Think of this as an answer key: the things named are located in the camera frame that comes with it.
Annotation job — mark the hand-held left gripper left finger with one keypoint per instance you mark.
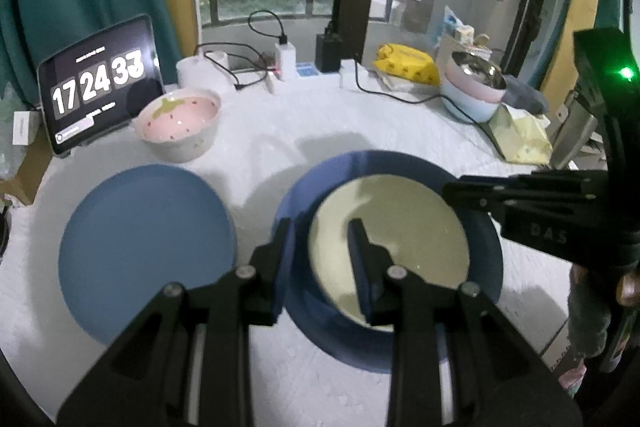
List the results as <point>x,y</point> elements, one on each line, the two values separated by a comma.
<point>280,279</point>

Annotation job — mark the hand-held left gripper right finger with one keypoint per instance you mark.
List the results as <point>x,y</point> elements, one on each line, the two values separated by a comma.
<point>359,269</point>

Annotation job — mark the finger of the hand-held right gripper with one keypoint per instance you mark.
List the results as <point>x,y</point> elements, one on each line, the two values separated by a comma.
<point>472,197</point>

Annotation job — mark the cream bowl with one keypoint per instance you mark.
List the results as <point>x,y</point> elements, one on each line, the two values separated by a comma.
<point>400,227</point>

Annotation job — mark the blue plate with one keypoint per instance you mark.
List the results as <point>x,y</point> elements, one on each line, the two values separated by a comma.
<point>145,247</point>

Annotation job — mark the person's right forearm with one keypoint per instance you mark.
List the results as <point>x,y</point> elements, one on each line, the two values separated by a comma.
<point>590,322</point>

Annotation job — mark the person's right hand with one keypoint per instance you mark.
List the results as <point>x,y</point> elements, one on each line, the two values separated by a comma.
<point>630,289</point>

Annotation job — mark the pale yellow cloth pack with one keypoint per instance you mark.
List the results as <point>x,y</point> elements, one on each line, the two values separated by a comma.
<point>522,137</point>

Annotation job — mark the pink and silver tumbler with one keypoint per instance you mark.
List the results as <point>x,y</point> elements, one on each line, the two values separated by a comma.
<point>575,132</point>

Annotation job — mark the pink plastic bowl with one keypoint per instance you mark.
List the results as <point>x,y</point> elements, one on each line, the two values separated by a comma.
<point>470,92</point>

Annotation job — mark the grey cloth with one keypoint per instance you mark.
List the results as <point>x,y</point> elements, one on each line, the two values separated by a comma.
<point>525,97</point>

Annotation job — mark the metal bowl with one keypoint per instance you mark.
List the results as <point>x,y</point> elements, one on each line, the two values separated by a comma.
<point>477,69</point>

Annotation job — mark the yellow packet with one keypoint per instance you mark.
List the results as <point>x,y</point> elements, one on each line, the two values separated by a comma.
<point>407,64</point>

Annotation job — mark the blue and white carton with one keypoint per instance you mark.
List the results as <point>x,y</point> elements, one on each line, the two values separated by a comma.
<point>457,27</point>

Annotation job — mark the white power strip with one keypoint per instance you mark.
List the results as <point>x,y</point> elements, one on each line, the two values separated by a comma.
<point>350,74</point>

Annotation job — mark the pink strawberry print bowl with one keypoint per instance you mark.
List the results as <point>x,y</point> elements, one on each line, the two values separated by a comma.
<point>175,117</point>

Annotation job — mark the black power adapter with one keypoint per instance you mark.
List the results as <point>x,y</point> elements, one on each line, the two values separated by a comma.
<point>328,54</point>

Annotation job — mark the small blue card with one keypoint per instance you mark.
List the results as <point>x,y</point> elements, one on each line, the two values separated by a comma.
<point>306,70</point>

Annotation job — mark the narrow teal curtain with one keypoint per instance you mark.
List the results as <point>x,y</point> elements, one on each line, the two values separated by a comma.
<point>610,9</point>

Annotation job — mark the white charger plug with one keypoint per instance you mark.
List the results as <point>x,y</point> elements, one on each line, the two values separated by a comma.
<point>285,59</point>

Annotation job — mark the white toilet paper roll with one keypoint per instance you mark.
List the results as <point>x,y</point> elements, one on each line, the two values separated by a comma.
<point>200,69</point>

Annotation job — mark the tablet with clock display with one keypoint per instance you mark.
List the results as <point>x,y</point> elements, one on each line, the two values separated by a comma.
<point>100,77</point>

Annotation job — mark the cardboard box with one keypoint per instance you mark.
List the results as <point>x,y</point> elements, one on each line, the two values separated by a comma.
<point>30,172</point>

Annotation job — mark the black round disc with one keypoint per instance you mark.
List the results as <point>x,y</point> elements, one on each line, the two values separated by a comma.
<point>4,232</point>

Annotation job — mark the small white box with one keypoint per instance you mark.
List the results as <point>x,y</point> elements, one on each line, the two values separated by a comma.
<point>25,129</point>

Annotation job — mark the clear plastic bag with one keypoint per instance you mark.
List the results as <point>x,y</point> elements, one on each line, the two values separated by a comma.
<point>9,127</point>

